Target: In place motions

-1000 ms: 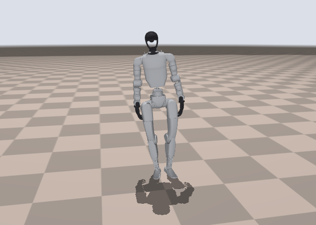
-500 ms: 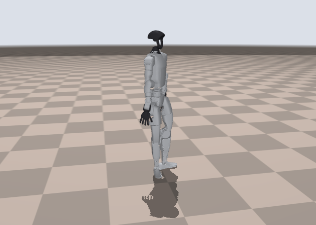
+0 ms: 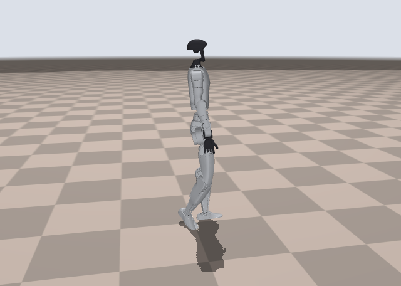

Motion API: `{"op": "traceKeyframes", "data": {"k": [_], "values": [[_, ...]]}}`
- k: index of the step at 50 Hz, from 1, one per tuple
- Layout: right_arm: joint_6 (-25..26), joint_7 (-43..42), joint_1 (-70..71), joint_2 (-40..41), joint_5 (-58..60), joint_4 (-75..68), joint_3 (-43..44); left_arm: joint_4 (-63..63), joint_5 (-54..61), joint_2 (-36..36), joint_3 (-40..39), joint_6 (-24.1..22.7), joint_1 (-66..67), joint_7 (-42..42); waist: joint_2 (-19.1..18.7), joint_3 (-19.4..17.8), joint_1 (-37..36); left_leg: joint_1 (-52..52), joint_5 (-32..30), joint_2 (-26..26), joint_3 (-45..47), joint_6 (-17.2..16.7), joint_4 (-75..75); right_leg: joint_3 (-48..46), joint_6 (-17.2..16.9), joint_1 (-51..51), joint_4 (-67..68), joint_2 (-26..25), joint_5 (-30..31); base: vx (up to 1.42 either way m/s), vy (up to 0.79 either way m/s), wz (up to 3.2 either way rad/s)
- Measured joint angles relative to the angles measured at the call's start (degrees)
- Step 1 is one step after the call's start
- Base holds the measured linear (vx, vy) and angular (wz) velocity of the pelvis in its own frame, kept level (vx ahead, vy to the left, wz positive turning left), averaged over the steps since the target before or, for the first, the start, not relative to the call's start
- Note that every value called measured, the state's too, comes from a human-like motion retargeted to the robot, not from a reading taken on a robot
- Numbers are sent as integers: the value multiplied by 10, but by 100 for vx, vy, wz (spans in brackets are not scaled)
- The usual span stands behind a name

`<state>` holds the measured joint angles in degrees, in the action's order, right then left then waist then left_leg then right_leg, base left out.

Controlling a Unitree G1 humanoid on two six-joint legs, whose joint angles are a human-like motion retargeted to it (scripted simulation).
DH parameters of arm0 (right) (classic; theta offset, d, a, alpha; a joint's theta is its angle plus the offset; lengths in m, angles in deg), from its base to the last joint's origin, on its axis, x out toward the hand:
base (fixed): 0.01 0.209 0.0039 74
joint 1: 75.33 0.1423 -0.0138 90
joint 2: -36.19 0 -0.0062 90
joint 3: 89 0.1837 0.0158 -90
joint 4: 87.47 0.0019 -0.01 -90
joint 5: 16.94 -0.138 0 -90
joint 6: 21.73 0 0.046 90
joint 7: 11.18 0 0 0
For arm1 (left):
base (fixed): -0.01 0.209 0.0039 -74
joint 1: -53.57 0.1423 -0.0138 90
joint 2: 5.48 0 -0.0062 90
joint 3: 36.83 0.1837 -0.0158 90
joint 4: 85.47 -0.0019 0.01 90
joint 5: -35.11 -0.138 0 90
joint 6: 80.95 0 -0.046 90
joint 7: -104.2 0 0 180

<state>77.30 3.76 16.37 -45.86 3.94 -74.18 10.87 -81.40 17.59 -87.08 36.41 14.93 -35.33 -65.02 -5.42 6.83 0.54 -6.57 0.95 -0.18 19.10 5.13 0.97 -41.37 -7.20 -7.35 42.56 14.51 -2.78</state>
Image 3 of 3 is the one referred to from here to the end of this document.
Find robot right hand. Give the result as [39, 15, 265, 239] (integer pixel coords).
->
[203, 130, 218, 154]

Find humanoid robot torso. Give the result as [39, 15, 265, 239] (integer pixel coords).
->
[187, 65, 210, 134]

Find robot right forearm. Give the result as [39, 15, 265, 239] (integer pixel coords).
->
[196, 100, 211, 137]

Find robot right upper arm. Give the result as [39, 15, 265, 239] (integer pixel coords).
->
[191, 70, 207, 108]

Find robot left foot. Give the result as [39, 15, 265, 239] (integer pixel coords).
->
[197, 211, 222, 220]

